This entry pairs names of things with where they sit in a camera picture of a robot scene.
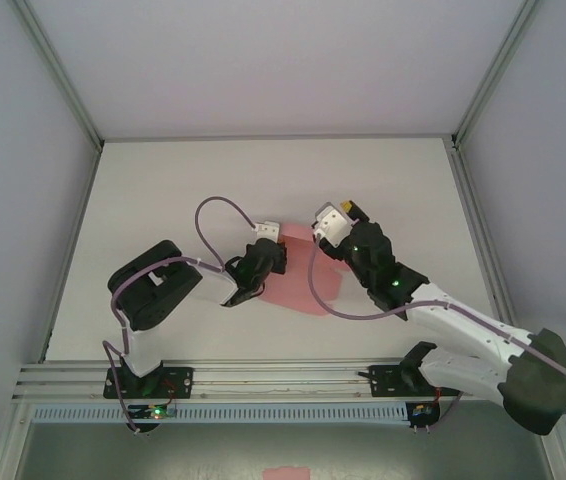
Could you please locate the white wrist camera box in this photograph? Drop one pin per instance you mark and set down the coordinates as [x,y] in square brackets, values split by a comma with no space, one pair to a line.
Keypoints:
[333,225]
[268,229]

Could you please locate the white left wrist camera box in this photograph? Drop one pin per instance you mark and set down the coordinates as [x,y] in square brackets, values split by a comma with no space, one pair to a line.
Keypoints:
[268,229]

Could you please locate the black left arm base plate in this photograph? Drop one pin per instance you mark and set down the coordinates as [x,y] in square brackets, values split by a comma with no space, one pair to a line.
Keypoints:
[183,382]

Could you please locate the aluminium frame post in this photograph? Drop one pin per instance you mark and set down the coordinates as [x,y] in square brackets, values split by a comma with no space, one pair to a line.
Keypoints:
[63,80]
[495,70]

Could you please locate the aluminium table side rail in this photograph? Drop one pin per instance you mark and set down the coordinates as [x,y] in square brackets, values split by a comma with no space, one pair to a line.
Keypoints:
[483,250]
[73,247]

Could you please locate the pink cloth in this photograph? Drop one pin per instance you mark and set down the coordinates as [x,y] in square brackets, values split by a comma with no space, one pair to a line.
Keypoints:
[293,285]

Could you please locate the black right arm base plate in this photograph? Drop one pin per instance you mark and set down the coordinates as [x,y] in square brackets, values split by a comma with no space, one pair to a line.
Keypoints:
[383,382]

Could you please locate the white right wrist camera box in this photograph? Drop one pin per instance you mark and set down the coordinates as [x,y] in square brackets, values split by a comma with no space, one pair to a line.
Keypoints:
[333,225]

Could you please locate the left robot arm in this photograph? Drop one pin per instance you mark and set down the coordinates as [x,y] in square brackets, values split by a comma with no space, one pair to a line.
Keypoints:
[153,295]

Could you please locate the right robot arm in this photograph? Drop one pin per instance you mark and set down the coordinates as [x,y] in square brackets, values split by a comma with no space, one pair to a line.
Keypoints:
[468,330]

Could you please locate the aluminium arm base rail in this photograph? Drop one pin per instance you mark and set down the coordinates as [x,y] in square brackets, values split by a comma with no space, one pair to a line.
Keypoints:
[283,372]

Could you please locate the pink paper sheet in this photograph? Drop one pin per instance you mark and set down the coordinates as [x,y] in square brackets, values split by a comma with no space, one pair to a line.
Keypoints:
[287,474]

